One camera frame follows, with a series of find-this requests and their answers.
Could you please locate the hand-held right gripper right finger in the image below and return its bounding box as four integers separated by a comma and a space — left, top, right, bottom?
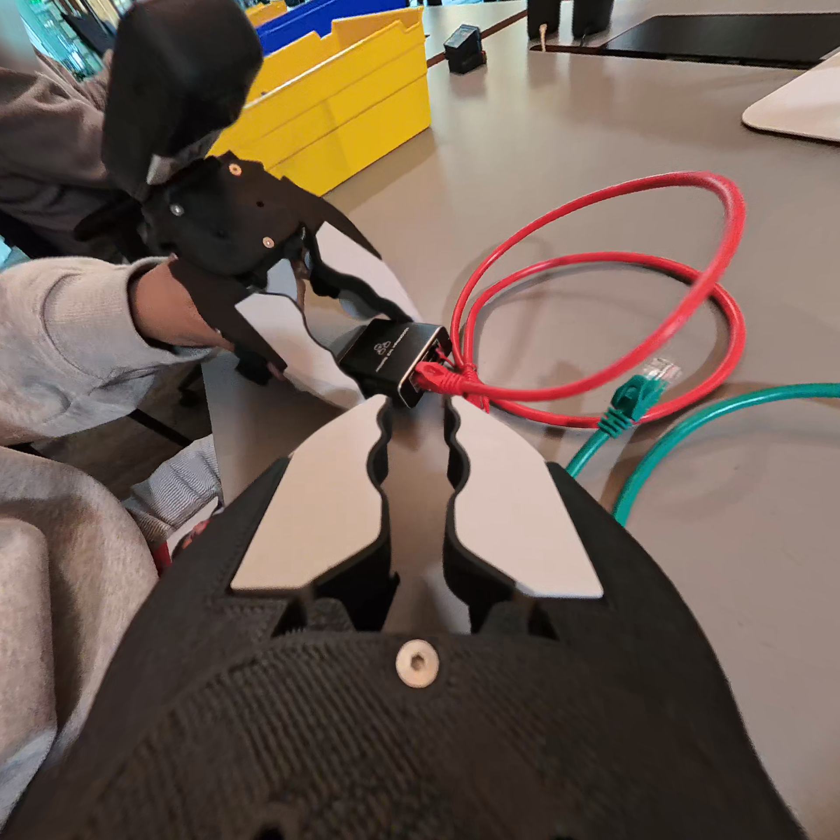
443, 395, 605, 635

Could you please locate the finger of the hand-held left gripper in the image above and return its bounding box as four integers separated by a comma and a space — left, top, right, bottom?
233, 294, 370, 409
305, 221, 422, 324

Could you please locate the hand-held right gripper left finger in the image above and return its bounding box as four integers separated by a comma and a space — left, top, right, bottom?
230, 394, 401, 632

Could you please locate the black network adapter box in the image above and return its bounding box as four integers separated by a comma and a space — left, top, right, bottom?
336, 318, 454, 409

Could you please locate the red network cable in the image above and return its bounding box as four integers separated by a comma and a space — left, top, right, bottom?
412, 172, 747, 429

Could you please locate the person's left forearm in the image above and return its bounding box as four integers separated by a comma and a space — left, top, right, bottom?
0, 256, 221, 447

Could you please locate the grey desk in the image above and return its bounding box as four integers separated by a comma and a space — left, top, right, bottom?
200, 0, 840, 840

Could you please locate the black desk mat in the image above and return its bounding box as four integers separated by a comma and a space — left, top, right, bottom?
600, 13, 840, 70

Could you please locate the person's left hand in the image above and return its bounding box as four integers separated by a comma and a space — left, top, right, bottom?
129, 260, 236, 350

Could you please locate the red twist tie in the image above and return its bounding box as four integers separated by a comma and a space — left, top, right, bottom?
453, 366, 492, 414

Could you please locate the yellow plastic bin stack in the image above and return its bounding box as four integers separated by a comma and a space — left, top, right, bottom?
210, 7, 432, 196

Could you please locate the blue plastic bin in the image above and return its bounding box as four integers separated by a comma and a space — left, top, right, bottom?
252, 0, 408, 56

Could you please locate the small black box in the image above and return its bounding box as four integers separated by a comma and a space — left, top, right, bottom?
444, 24, 488, 74

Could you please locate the black cylinder holder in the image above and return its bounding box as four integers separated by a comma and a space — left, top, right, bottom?
572, 0, 616, 37
527, 0, 565, 40

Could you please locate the green network cable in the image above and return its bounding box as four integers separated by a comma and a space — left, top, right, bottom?
564, 357, 840, 526

